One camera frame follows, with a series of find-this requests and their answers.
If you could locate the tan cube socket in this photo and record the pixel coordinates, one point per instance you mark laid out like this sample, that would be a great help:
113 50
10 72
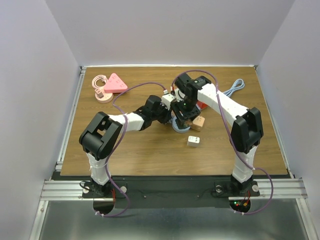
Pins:
198 123

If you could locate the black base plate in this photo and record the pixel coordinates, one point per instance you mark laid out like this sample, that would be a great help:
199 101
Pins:
165 192

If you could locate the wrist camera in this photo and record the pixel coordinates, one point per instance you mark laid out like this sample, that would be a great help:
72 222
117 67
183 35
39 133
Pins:
167 99
179 96

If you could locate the white cube socket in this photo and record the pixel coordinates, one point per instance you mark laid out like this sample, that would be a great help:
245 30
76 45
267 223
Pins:
193 141

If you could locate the aluminium rail frame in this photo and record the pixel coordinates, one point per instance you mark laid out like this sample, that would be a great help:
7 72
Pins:
159 151

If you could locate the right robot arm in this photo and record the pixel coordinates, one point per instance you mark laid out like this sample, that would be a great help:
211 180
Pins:
243 125

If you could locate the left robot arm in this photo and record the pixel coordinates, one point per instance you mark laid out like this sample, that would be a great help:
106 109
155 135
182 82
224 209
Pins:
105 132

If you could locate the round light blue power socket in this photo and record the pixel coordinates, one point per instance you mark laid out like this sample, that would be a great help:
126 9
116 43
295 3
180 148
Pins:
177 129

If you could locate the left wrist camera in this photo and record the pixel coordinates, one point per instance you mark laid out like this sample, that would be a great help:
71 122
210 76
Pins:
167 99

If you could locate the pink triangular power strip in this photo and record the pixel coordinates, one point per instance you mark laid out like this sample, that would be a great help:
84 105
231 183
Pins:
115 85

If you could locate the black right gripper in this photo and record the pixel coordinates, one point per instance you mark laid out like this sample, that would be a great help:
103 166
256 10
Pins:
176 107

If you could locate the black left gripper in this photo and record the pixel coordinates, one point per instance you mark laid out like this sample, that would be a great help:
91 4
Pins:
167 115

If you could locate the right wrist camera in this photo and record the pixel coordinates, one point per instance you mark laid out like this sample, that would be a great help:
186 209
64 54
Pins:
179 96

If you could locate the pink round socket base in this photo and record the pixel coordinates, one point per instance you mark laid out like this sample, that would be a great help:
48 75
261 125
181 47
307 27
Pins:
103 97

